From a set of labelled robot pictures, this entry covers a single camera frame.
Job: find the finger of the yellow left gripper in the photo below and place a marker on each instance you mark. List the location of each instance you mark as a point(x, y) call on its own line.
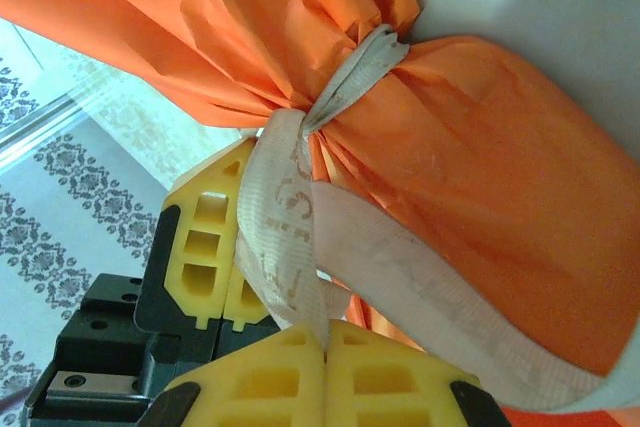
point(200, 247)
point(242, 302)

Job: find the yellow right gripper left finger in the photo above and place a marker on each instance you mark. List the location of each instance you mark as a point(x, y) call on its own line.
point(260, 387)

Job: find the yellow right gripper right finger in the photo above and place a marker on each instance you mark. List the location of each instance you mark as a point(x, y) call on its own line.
point(400, 392)

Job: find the orange wrapping paper sheet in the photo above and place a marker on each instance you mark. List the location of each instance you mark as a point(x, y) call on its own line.
point(450, 197)

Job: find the beige fabric ribbon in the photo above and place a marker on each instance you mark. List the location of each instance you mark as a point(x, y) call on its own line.
point(400, 267)

